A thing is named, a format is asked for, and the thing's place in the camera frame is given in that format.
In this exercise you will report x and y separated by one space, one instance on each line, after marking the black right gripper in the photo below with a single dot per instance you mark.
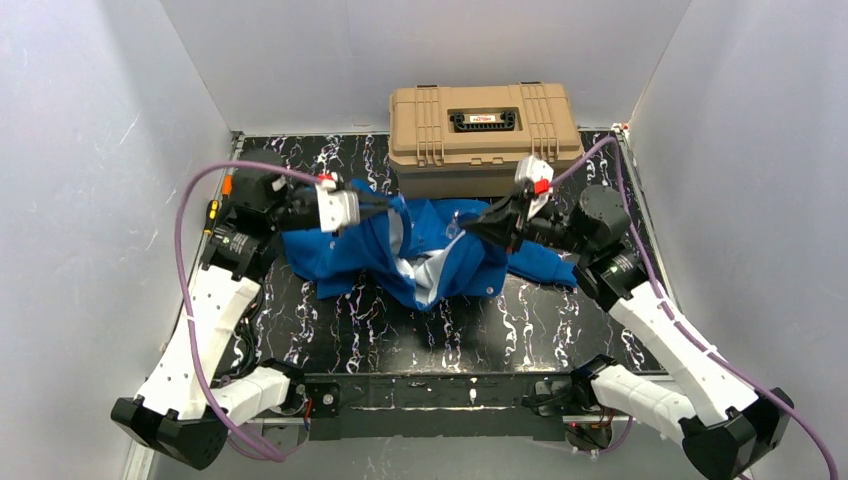
519 219

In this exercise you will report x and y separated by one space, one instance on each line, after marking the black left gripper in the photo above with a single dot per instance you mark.
361 206

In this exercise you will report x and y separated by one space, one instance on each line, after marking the blue zip jacket white lining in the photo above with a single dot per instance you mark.
417 252

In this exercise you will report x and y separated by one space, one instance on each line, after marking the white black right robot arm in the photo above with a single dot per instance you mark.
723 425

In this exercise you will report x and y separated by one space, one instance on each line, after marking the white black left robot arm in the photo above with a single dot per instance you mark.
183 410

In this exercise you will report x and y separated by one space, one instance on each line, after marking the tan plastic toolbox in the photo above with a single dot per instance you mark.
466 142

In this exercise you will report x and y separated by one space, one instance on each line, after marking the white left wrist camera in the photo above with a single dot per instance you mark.
338 207

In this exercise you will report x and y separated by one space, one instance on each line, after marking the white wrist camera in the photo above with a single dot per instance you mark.
338 207
534 176

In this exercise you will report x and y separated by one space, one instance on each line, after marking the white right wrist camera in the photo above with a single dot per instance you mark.
534 176

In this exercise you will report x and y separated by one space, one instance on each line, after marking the orange handled screwdriver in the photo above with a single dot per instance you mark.
227 185

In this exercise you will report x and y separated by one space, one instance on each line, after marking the yellow black handled screwdriver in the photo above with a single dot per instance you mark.
211 215

